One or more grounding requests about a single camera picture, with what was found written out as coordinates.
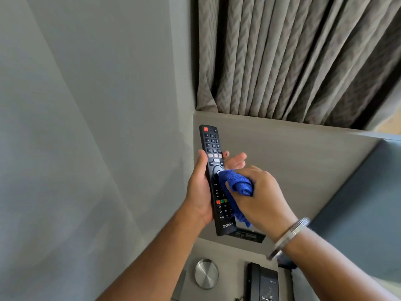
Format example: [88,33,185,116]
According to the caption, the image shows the person's left forearm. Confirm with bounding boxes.
[96,202,209,301]

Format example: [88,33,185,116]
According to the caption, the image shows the black wall socket panel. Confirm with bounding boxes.
[227,227,266,244]

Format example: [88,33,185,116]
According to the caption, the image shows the grey wooden headboard panel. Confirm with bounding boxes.
[192,111,385,245]

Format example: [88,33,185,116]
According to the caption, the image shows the person's right hand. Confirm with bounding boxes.
[225,166,298,244]

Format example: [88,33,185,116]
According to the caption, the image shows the person's left hand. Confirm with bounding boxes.
[184,149,247,227]

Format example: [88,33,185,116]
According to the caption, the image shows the silver metal bracelet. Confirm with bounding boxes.
[266,217,311,261]

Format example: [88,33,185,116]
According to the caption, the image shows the black desk telephone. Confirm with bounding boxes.
[244,262,280,301]

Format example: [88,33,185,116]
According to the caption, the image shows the black remote control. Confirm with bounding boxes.
[199,124,237,237]

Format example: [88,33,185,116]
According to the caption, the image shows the grey patterned curtain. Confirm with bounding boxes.
[195,0,401,131]

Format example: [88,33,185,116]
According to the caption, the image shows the person's right forearm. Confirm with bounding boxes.
[275,228,390,301]

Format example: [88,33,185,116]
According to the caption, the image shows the round brushed metal disc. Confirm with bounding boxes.
[194,259,219,290]

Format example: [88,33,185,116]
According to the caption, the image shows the blue microfibre cloth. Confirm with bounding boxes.
[217,169,254,228]

